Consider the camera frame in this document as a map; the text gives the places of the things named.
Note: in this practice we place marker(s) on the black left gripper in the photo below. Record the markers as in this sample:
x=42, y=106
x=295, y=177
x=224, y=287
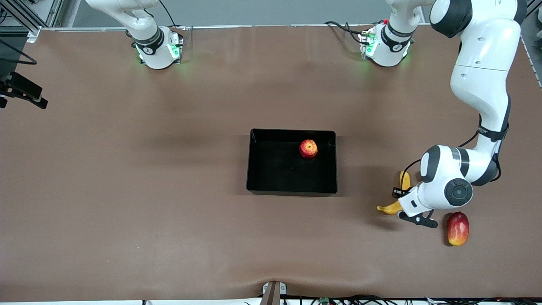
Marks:
x=398, y=192

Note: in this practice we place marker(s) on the yellow banana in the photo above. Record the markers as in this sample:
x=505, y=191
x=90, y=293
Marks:
x=389, y=209

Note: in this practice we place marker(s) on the red yellow apple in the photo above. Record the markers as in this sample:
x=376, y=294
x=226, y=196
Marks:
x=308, y=149

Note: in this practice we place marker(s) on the black plastic box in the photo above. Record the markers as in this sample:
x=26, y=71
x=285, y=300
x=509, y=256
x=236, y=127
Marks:
x=279, y=173

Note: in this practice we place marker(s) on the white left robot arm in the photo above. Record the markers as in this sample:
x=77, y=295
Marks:
x=482, y=63

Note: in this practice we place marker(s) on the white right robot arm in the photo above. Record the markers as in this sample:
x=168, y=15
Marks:
x=156, y=55

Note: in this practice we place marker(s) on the red yellow mango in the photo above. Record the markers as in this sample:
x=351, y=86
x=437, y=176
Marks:
x=458, y=228

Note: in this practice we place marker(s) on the brown table mat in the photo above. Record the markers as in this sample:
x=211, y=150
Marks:
x=169, y=169

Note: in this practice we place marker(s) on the aluminium frame profile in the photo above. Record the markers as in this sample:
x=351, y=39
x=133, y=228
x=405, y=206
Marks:
x=51, y=12

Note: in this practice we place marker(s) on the metal camera pole bracket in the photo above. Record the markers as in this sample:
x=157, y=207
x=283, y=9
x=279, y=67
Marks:
x=273, y=294

